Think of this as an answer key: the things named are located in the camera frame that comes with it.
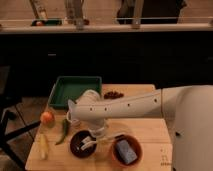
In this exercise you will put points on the dark grape bunch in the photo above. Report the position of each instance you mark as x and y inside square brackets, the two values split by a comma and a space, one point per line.
[113, 95]

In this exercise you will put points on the green plastic tray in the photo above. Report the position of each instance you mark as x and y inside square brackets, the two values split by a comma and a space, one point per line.
[72, 87]

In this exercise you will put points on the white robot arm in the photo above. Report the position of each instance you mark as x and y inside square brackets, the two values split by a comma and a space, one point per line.
[192, 107]

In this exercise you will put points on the white cup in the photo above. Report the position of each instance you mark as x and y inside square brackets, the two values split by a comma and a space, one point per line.
[71, 120]

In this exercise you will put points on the yellow corn cob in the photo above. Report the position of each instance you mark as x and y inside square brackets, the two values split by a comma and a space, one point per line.
[43, 147]

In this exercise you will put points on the grey-blue sponge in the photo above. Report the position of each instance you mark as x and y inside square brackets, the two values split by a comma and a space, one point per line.
[125, 151]

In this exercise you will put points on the purple bowl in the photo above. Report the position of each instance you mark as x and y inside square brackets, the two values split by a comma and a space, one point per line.
[76, 144]

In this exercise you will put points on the small green background tray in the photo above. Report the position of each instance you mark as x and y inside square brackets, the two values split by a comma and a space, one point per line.
[51, 22]

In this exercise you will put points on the green chili pepper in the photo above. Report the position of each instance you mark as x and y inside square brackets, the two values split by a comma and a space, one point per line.
[65, 130]

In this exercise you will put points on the red orange apple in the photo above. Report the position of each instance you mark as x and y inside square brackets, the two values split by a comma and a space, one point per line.
[47, 118]

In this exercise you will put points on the orange bowl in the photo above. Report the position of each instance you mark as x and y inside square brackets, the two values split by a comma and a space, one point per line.
[135, 145]

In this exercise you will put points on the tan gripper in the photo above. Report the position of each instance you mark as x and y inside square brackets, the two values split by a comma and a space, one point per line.
[98, 132]

